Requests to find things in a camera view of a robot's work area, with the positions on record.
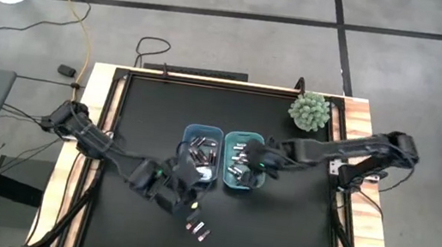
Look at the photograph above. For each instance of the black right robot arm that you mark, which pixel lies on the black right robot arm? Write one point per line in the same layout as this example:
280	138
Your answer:
352	148

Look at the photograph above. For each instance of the black table clamp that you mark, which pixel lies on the black table clamp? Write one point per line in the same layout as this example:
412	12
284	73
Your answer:
300	85

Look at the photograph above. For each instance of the light wooden table board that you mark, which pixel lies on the light wooden table board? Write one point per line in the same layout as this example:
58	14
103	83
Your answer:
362	230

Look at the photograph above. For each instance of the black aluminium table frame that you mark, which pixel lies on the black aluminium table frame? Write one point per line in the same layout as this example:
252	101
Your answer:
209	83

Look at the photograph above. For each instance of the black desk base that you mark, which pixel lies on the black desk base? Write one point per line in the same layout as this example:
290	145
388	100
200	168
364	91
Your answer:
0	183

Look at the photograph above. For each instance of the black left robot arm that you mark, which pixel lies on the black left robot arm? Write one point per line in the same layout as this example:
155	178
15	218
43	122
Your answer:
93	140

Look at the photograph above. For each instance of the black power adapter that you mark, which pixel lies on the black power adapter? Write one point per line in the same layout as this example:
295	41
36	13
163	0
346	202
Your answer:
66	70

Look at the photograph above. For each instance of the dusty blue plastic bin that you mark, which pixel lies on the dusty blue plastic bin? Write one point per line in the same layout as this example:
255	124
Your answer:
187	129

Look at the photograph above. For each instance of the teal plastic bin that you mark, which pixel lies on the teal plastic bin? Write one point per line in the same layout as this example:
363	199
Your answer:
232	138

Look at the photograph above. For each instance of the green succulent in patterned pot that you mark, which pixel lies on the green succulent in patterned pot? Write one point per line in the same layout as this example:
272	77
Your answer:
309	112

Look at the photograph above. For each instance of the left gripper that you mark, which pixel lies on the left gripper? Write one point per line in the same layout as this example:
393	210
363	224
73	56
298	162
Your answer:
178	182

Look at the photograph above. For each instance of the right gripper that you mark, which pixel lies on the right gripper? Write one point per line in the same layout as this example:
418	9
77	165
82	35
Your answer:
259	157

